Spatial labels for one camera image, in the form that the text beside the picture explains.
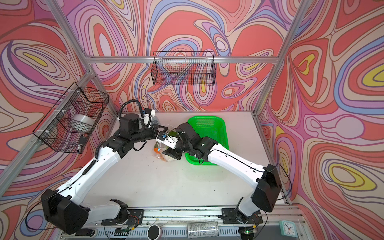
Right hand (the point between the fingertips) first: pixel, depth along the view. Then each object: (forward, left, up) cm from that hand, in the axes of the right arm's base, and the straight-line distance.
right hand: (168, 150), depth 73 cm
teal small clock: (-32, -56, -22) cm, 68 cm away
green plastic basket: (+28, -27, -18) cm, 43 cm away
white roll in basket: (+10, +41, +11) cm, 44 cm away
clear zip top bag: (+1, +4, +1) cm, 4 cm away
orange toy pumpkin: (+11, +11, -18) cm, 24 cm away
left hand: (+8, -1, +7) cm, 11 cm away
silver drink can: (-31, -14, -18) cm, 39 cm away
